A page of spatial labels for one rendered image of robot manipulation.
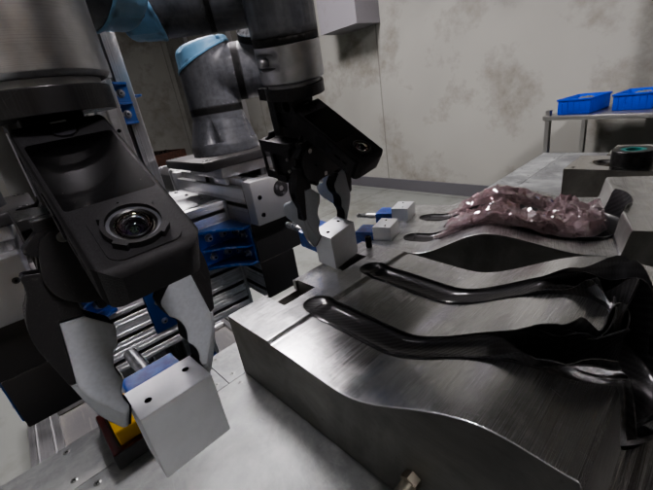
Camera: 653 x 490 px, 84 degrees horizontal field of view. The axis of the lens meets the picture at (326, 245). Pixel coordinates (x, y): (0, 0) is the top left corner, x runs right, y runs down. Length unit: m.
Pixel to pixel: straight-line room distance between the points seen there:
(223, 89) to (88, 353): 0.68
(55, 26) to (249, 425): 0.39
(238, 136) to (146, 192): 0.66
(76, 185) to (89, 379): 0.12
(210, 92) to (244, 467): 0.69
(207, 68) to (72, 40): 0.63
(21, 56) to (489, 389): 0.31
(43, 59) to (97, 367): 0.17
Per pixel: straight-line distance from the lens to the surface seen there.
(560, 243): 0.63
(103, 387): 0.28
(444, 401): 0.28
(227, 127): 0.85
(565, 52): 3.39
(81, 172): 0.21
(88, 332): 0.26
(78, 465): 0.53
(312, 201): 0.48
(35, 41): 0.23
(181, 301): 0.27
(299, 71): 0.44
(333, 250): 0.51
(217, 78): 0.86
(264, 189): 0.74
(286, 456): 0.42
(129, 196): 0.19
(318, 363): 0.38
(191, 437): 0.30
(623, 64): 3.31
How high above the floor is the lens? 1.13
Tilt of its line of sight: 22 degrees down
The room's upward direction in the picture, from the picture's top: 9 degrees counter-clockwise
